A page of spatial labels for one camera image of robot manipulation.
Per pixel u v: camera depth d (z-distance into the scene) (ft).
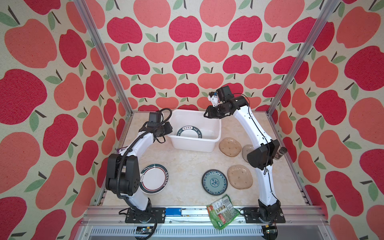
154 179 2.85
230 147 3.29
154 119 2.36
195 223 2.41
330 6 2.27
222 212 2.44
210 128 3.54
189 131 3.53
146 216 2.22
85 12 2.32
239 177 2.86
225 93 2.26
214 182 2.82
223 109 2.22
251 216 2.41
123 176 1.53
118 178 1.40
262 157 1.81
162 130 2.57
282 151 2.85
